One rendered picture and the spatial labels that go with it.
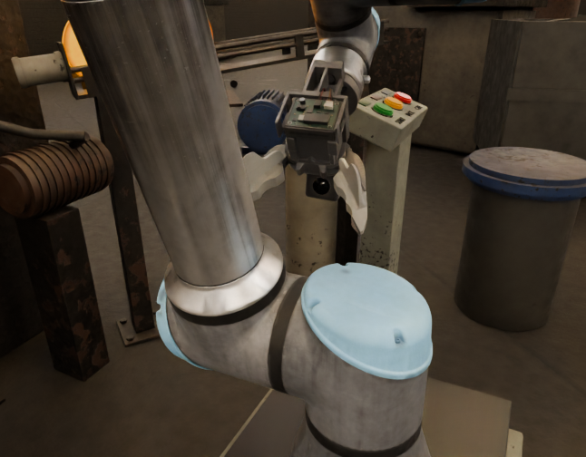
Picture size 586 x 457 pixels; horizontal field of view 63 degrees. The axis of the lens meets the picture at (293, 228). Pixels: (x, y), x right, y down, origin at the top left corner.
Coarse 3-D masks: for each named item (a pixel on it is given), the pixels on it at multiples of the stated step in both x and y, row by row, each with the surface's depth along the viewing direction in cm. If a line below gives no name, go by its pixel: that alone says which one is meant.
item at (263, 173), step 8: (272, 152) 55; (280, 152) 56; (248, 160) 53; (256, 160) 54; (264, 160) 55; (272, 160) 56; (280, 160) 56; (248, 168) 53; (256, 168) 54; (264, 168) 55; (272, 168) 56; (280, 168) 56; (248, 176) 54; (256, 176) 55; (264, 176) 56; (272, 176) 56; (280, 176) 56; (256, 184) 55; (264, 184) 56; (272, 184) 56; (256, 192) 55
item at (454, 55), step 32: (512, 0) 239; (544, 0) 279; (384, 32) 283; (416, 32) 270; (448, 32) 260; (480, 32) 250; (384, 64) 289; (416, 64) 276; (448, 64) 266; (480, 64) 255; (416, 96) 282; (448, 96) 271; (448, 128) 277
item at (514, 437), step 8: (264, 400) 64; (256, 408) 63; (240, 432) 59; (512, 432) 59; (232, 440) 58; (512, 440) 58; (520, 440) 58; (512, 448) 57; (520, 448) 57; (512, 456) 56; (520, 456) 56
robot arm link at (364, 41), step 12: (372, 12) 65; (360, 24) 60; (372, 24) 62; (324, 36) 62; (336, 36) 61; (348, 36) 61; (360, 36) 61; (372, 36) 63; (360, 48) 61; (372, 48) 64
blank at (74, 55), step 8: (64, 32) 94; (72, 32) 94; (64, 40) 94; (72, 40) 95; (64, 48) 95; (72, 48) 95; (80, 48) 96; (72, 56) 96; (80, 56) 96; (72, 64) 96; (80, 64) 97; (80, 72) 97
